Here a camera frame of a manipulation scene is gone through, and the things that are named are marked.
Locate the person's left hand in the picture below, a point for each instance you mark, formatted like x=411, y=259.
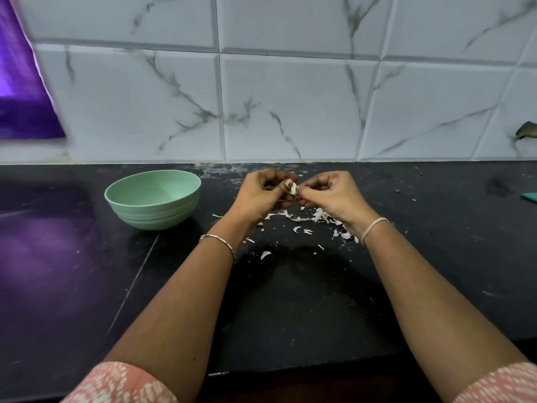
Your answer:
x=260, y=195

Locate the person's right hand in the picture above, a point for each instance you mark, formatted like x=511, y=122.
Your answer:
x=336, y=197

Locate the white garlic bulb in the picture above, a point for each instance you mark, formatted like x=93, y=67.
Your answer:
x=292, y=188

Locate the mint green bowl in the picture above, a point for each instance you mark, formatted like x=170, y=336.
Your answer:
x=153, y=198

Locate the person's right forearm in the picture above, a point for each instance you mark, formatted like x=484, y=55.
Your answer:
x=445, y=314

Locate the person's left forearm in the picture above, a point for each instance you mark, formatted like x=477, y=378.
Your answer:
x=168, y=314

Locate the pile of white garlic peels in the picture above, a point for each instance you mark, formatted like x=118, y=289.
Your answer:
x=319, y=220

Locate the small fallen garlic piece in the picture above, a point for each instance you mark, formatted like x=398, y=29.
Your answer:
x=265, y=255

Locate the green cutting board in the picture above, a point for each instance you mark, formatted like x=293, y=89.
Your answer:
x=529, y=197

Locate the pink patterned left sleeve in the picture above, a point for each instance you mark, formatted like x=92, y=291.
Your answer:
x=122, y=383

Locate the pink patterned sleeve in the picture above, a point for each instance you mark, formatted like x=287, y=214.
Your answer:
x=122, y=383
x=497, y=384

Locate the pink patterned right sleeve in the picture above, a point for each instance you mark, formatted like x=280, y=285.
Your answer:
x=497, y=384

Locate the purple cloth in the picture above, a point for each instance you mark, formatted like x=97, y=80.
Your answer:
x=25, y=75

